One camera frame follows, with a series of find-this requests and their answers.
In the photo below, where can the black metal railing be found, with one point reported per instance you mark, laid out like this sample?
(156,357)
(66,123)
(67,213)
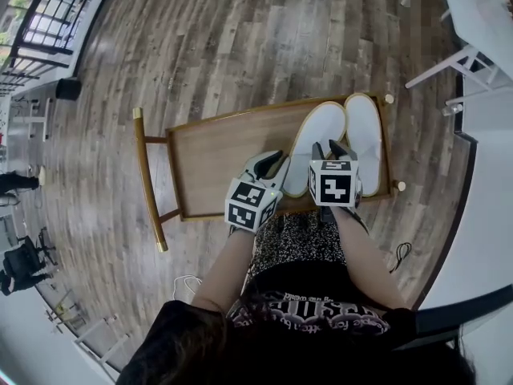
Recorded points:
(44,22)

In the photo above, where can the wooden tray cart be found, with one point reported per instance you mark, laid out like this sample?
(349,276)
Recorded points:
(224,163)

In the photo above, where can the person's right forearm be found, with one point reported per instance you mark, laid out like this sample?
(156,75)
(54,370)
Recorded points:
(368,259)

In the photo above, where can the white chair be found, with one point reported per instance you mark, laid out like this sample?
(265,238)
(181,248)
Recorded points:
(465,60)
(102,341)

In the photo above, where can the speckled black white skirt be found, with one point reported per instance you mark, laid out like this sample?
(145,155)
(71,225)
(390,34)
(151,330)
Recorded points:
(296,243)

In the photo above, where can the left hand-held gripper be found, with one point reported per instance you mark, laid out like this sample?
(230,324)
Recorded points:
(245,207)

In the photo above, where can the black office chair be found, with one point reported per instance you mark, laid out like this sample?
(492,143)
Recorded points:
(24,261)

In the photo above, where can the person's left forearm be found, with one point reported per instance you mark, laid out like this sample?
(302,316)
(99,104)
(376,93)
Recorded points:
(224,271)

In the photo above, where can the black printed shirt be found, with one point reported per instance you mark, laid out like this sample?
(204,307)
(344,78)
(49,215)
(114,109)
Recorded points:
(304,335)

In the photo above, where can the black waste bin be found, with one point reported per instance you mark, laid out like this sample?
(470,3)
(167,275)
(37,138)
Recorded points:
(68,88)

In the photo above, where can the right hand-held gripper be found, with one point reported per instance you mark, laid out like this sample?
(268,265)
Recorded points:
(334,185)

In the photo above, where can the white stool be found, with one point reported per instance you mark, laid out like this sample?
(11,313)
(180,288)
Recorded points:
(38,116)

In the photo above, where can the white slipper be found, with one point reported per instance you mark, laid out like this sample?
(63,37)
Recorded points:
(320,134)
(362,126)

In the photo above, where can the white table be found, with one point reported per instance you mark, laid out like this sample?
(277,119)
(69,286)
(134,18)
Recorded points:
(481,10)

